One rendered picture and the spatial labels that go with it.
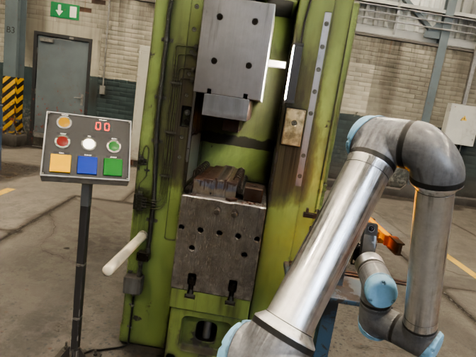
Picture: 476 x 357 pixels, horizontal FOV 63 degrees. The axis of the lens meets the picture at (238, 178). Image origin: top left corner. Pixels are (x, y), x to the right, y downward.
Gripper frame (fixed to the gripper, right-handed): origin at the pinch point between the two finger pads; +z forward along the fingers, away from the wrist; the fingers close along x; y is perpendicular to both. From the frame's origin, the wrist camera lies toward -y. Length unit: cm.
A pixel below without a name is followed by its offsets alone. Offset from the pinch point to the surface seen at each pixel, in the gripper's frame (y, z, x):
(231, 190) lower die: 4, 31, -49
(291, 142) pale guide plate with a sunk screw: -18, 47, -25
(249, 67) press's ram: -49, 41, -49
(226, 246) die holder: 28, 21, -48
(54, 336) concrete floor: 100, 26, -132
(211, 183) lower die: 3, 32, -59
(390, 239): -0.3, -5.0, 10.9
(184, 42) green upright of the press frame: -55, 57, -81
